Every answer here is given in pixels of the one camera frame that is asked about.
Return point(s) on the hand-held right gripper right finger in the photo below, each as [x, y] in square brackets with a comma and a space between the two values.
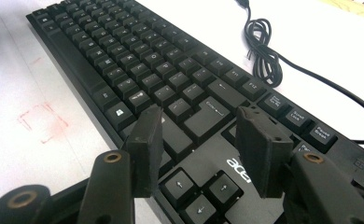
[261, 149]

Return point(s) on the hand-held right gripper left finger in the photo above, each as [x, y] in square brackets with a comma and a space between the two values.
[144, 155]

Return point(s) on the black computer keyboard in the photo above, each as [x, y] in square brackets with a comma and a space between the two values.
[124, 53]

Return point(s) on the white board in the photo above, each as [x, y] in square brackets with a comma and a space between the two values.
[30, 93]

